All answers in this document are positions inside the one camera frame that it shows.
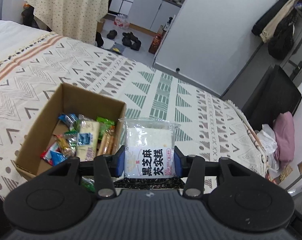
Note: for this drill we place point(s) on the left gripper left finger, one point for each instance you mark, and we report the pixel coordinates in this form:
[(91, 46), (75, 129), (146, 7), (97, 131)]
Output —
[(107, 167)]

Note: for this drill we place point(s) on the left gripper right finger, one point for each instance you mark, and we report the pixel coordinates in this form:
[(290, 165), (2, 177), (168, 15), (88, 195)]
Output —
[(191, 167)]

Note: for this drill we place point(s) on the orange bread packet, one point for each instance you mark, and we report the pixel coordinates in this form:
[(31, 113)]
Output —
[(106, 144)]

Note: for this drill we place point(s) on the black sesame cake packet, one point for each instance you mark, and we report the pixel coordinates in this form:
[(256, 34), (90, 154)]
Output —
[(149, 155)]

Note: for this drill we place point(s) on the blue green snack packet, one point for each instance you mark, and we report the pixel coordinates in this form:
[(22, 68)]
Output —
[(70, 120)]

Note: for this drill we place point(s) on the cream cracker packet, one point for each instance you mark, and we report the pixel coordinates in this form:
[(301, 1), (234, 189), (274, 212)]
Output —
[(87, 139)]

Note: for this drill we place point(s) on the red blue snack packet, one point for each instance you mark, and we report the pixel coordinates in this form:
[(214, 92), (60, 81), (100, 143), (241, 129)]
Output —
[(53, 155)]

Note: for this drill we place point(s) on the brown cardboard box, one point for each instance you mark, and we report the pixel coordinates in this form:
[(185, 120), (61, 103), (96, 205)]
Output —
[(65, 110)]

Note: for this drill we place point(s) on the pink pillow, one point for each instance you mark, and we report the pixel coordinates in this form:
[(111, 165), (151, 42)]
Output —
[(284, 130)]

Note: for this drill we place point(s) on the black chair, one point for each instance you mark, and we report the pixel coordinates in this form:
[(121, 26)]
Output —
[(275, 94)]

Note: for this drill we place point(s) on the red oil bottle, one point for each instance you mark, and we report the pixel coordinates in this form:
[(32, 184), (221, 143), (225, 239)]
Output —
[(156, 41)]

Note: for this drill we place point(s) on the patterned bed blanket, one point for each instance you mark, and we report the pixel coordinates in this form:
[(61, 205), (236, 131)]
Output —
[(33, 63)]

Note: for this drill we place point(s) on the black shoes pile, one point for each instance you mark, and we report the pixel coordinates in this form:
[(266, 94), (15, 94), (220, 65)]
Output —
[(131, 41)]

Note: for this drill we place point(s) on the single black slipper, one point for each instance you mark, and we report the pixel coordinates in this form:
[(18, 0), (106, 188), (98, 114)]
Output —
[(112, 34)]

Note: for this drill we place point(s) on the small cardboard box on floor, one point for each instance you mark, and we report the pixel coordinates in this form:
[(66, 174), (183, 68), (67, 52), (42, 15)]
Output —
[(100, 25)]

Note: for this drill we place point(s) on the pink white plastic bag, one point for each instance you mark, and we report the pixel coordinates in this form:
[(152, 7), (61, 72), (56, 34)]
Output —
[(121, 21)]

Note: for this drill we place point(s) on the table with dotted cloth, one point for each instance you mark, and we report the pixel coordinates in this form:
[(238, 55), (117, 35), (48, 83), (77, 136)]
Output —
[(77, 19)]

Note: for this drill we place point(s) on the white kitchen cabinet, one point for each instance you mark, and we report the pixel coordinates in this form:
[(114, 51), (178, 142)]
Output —
[(151, 14)]

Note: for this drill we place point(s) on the clothes on hanger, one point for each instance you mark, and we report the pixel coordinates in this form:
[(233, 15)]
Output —
[(277, 26)]

